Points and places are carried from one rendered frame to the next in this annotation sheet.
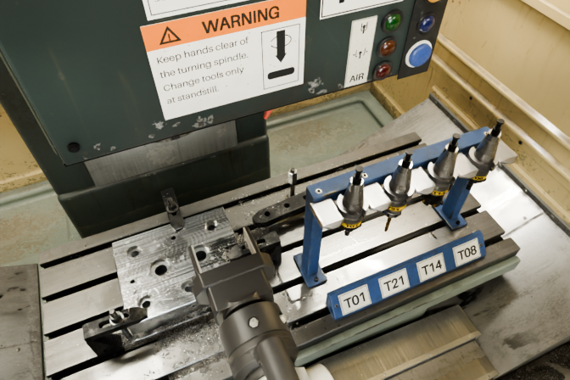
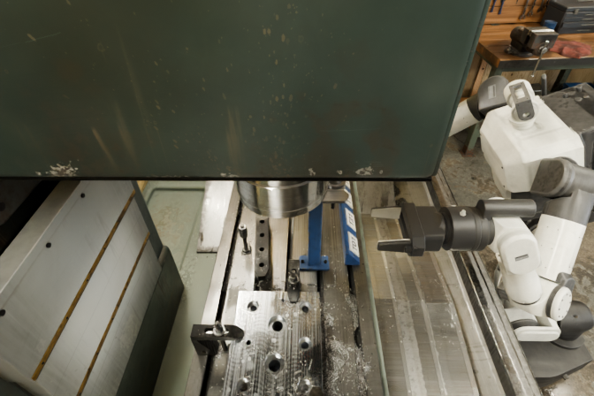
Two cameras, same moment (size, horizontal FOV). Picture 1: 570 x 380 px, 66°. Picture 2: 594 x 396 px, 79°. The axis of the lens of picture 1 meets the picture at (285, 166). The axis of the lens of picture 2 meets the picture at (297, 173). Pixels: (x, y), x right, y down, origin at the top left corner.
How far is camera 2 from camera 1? 67 cm
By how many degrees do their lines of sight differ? 46
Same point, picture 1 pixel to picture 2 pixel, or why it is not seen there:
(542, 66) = not seen: hidden behind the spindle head
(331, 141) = (172, 225)
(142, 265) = (264, 380)
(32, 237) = not seen: outside the picture
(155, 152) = (124, 334)
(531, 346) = (390, 196)
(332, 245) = (301, 242)
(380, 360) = (376, 265)
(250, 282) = (425, 213)
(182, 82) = not seen: hidden behind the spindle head
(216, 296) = (432, 232)
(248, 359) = (485, 224)
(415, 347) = (373, 245)
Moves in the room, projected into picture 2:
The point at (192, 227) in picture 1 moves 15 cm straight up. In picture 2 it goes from (247, 322) to (240, 290)
